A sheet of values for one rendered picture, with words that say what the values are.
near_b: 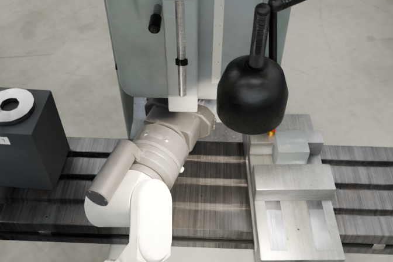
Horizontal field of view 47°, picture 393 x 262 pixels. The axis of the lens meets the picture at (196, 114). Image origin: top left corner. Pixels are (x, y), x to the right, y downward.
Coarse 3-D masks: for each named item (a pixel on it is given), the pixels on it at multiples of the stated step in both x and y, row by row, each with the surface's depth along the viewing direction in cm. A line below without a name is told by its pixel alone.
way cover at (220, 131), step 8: (136, 104) 117; (144, 104) 117; (208, 104) 117; (136, 112) 117; (144, 112) 117; (136, 120) 117; (216, 120) 117; (136, 128) 116; (216, 128) 116; (224, 128) 116; (208, 136) 115; (216, 136) 115; (224, 136) 115; (232, 136) 115; (240, 136) 115
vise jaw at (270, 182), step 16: (256, 176) 86; (272, 176) 86; (288, 176) 86; (304, 176) 86; (320, 176) 86; (256, 192) 85; (272, 192) 85; (288, 192) 85; (304, 192) 85; (320, 192) 85
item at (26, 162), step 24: (0, 96) 88; (24, 96) 88; (48, 96) 90; (0, 120) 84; (24, 120) 85; (48, 120) 90; (0, 144) 86; (24, 144) 85; (48, 144) 91; (0, 168) 92; (24, 168) 91; (48, 168) 92
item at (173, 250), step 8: (112, 248) 96; (120, 248) 96; (176, 248) 96; (184, 248) 96; (192, 248) 96; (200, 248) 96; (208, 248) 96; (216, 248) 96; (112, 256) 95; (176, 256) 95; (184, 256) 95; (192, 256) 95; (200, 256) 95; (208, 256) 95; (216, 256) 95; (224, 256) 95; (232, 256) 95; (240, 256) 95; (248, 256) 95
